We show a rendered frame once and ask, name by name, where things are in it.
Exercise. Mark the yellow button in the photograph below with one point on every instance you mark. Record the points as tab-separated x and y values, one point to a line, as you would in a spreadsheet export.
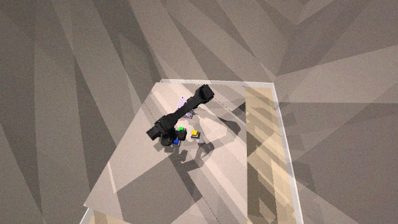
194	134

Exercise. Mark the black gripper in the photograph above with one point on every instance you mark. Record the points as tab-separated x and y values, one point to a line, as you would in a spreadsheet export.
181	135

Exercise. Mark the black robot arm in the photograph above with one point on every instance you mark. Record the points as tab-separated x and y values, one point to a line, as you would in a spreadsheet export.
166	124

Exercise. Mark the blue button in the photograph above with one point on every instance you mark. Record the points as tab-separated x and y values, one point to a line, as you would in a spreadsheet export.
176	143

